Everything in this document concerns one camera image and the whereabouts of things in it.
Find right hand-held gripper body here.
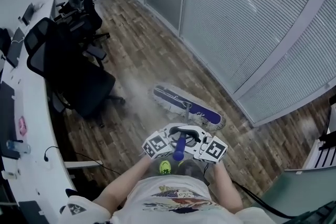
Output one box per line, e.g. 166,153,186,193
184,130,229,165

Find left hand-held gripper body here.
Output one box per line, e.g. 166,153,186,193
142,124,173,161

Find blue mop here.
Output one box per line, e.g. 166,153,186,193
148,82,227,162

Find person's right forearm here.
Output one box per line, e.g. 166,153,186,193
211,161,244,215

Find person's left forearm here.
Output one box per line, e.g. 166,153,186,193
93,157,152,209

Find grey trousers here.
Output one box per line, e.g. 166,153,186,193
172,159,211,186

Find white printed t-shirt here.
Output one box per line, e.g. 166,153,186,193
59,175,276,224

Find white desk foot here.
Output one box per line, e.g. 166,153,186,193
64,161,103,170

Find grey-green partition panel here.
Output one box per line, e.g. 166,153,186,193
251,165,336,216

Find black mesh office chair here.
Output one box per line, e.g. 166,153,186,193
23,17,125,120

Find white venetian blinds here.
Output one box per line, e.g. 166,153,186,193
119,0,336,126

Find black computer monitor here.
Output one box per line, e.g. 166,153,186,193
275,200,336,224

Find long white desk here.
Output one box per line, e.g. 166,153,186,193
0,0,77,224

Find pink sticker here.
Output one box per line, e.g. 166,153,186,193
18,116,28,136

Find clear water bottle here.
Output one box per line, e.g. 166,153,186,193
6,140,32,155

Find black flat device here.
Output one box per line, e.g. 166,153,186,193
18,200,47,224

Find black headrest office chair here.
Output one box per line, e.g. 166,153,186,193
54,0,110,42

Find black flat laptop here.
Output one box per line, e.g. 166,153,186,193
0,81,20,160

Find dark open laptop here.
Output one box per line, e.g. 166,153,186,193
5,27,26,69

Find small dark monitor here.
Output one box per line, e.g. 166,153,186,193
20,2,35,26

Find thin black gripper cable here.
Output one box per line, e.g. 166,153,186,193
203,164,211,187

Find black strap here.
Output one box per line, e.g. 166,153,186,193
233,180,292,218

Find black earphone cable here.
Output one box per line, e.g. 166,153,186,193
43,146,60,163

